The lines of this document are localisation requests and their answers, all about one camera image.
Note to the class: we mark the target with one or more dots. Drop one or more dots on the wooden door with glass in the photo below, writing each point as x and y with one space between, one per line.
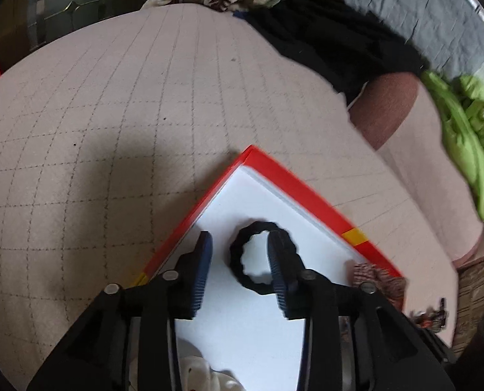
62 4

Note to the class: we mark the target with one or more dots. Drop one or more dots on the brown patterned cushion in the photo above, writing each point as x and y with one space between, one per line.
480 289

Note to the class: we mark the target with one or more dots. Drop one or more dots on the dark decorated hair claw clip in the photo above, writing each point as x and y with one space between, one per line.
431 317

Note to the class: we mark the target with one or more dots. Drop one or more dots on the black cloth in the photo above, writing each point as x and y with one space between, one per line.
331 36

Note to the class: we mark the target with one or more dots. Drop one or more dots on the pink bolster pillow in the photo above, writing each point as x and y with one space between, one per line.
421 163

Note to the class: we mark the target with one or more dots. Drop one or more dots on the white satin scrunchie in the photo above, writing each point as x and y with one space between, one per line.
201 370

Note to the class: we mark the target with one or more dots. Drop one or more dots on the pink quilted bed cover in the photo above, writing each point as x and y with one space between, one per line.
123 130

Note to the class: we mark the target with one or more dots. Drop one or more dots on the grey quilted pillow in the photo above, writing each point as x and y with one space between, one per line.
409 4

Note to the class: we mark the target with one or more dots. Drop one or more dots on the green blanket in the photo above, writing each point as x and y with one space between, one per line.
466 138

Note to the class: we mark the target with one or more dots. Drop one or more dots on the red plaid scrunchie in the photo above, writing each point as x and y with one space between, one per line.
382 281

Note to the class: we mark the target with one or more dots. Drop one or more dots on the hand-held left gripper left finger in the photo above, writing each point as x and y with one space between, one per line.
201 271

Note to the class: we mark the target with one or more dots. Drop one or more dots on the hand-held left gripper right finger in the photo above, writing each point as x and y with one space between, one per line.
275 271

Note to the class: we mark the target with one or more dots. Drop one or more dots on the red cardboard box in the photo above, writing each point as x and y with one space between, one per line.
246 350

